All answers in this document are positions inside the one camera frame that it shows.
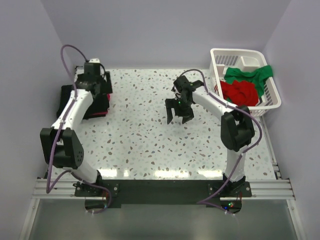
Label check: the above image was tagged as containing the red t shirt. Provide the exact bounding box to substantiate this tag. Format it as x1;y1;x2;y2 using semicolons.
220;80;259;107

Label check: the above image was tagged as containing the folded black t shirt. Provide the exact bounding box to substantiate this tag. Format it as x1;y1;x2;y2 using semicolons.
56;85;111;120

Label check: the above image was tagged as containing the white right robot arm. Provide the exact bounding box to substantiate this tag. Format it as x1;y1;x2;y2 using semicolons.
165;75;255;198

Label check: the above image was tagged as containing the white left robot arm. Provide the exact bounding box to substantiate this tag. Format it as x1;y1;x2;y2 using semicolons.
40;58;113;196

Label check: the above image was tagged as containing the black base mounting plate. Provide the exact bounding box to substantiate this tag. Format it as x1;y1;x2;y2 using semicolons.
73;179;252;213

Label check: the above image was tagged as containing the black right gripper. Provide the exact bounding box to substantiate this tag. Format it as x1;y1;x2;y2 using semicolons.
165;97;194;124

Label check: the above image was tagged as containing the green t shirt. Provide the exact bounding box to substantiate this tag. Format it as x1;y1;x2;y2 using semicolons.
223;65;274;98

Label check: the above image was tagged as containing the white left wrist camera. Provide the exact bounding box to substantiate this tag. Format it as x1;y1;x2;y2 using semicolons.
89;58;100;64

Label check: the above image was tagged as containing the folded pink t shirt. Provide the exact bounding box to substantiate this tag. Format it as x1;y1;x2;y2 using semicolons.
88;93;112;118

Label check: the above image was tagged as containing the white plastic laundry basket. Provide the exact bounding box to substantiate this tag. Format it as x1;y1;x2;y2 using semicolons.
209;48;282;117

